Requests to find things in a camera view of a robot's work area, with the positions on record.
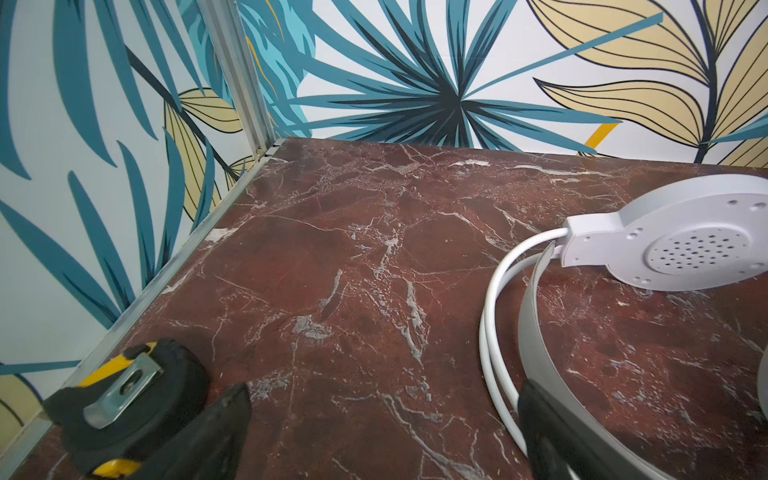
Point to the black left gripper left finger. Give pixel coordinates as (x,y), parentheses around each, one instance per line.
(209,447)

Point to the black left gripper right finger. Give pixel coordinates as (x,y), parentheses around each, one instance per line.
(560,445)

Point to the white grey headphones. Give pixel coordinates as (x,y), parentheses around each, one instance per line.
(695,234)

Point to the black yellow tape measure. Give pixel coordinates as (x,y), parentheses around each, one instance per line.
(115,419)

